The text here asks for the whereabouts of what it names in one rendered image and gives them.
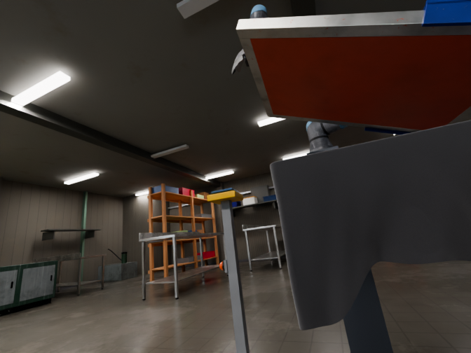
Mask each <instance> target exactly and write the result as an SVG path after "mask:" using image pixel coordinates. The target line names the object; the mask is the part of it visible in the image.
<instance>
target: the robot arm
mask: <svg viewBox="0 0 471 353"><path fill-rule="evenodd" d="M255 18H268V17H267V10H266V7H265V6H262V5H256V6H254V8H253V9H252V12H251V15H250V19H255ZM244 57H245V59H244ZM244 61H245V64H246V66H247V67H249V64H248V61H247V58H246V56H245V53H244V50H243V49H242V50H241V51H240V52H239V53H238V54H237V56H236V59H235V62H234V64H233V68H232V74H234V73H235V72H236V71H237V72H240V70H241V66H242V64H243V62H244ZM345 127H347V125H335V124H329V123H316V122H310V121H308V122H307V124H306V131H307V133H308V138H309V142H310V151H309V152H313V151H318V150H322V149H325V148H330V147H333V145H332V143H331V142H330V140H329V137H328V135H330V134H332V133H334V132H337V131H339V130H342V129H344V128H345Z"/></svg>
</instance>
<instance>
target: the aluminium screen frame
mask: <svg viewBox="0 0 471 353"><path fill-rule="evenodd" d="M423 14H424V11H396V12H382V13H354V14H339V15H312V16H297V17H283V18H255V19H240V20H239V21H238V25H237V27H236V31H237V33H238V37H239V39H240V42H241V45H242V47H243V50H244V53H245V56H246V58H247V61H248V64H249V66H250V69H251V72H252V75H253V77H254V81H255V83H256V85H257V89H258V91H259V94H260V97H261V100H262V102H263V105H264V108H265V110H266V114H267V116H268V117H271V118H284V119H290V120H303V121H310V122H316V123H329V124H335V125H347V126H355V127H367V128H374V129H380V130H392V131H399V132H417V131H421V130H415V129H408V128H400V127H388V126H380V125H368V124H361V123H348V122H341V121H334V120H321V119H314V118H301V117H294V116H281V115H274V114H273V111H272V108H271V105H270V102H269V99H268V95H267V92H266V89H265V86H264V82H263V79H262V77H261V72H260V70H259V66H258V63H257V59H256V57H255V54H254V50H253V47H252V43H251V41H250V39H272V38H315V37H357V36H440V35H471V25H468V26H442V27H422V22H423ZM469 118H471V106H470V107H469V108H468V109H466V110H465V111H464V112H462V114H460V115H459V116H457V117H456V118H455V119H453V120H452V121H451V122H450V123H448V124H447V125H450V124H454V123H459V122H463V121H466V120H467V119H469Z"/></svg>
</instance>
